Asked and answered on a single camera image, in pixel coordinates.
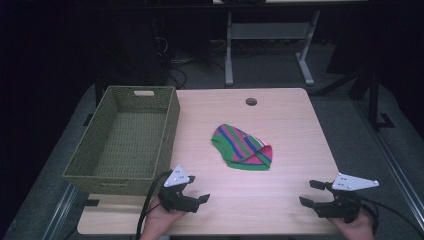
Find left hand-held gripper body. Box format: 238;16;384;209
157;163;201;214

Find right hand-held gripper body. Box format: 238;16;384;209
312;172;381;224

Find striped knit sock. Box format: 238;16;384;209
210;123;274;172

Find green woven basket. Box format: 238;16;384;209
62;85;181;197

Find person's left hand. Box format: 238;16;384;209
139;196;187;240

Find person's right hand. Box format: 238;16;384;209
328;209;376;240

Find black metal stand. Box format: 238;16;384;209
316;64;396;132

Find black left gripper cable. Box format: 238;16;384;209
135;170;173;240

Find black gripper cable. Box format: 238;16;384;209
357;195;424;238
135;170;173;240

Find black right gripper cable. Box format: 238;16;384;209
357;195;424;238

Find metal floor rail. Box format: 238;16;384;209
352;96;424;223
42;182;82;240

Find black floor cables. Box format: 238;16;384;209
152;35;228;90

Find grey metal desk frame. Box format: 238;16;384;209
224;9;321;88

